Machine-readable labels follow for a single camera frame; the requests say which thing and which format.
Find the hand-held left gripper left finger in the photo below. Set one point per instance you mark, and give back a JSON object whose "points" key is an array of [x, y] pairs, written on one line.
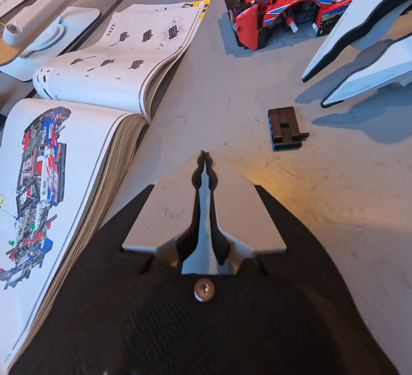
{"points": [[164, 214]]}

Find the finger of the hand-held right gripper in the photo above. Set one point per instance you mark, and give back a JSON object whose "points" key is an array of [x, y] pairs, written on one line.
{"points": [[392, 63], [363, 5]]}

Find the open instruction booklet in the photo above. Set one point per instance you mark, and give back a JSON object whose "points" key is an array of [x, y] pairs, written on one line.
{"points": [[80, 156]]}

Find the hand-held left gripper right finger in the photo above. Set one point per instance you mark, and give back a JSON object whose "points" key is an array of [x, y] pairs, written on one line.
{"points": [[247, 217]]}

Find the white rounded object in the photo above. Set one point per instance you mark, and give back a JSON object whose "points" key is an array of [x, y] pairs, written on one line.
{"points": [[74, 17]]}

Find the black brick assembly with blue pins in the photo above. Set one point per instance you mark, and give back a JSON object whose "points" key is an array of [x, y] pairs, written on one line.
{"points": [[283, 117]]}

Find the red toy car model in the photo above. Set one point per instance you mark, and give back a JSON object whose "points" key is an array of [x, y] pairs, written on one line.
{"points": [[257, 17]]}

